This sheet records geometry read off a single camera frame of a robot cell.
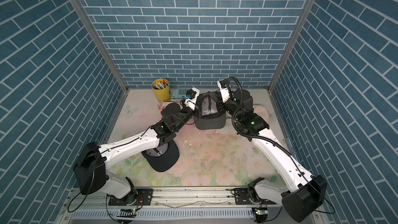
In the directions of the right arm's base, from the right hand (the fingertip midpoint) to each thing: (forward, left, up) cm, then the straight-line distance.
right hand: (220, 92), depth 71 cm
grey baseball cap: (-2, +3, -16) cm, 17 cm away
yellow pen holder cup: (+24, +41, -24) cm, 53 cm away
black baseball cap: (-21, +29, -32) cm, 48 cm away
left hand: (-2, +6, -1) cm, 6 cm away
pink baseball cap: (+14, +38, -29) cm, 50 cm away
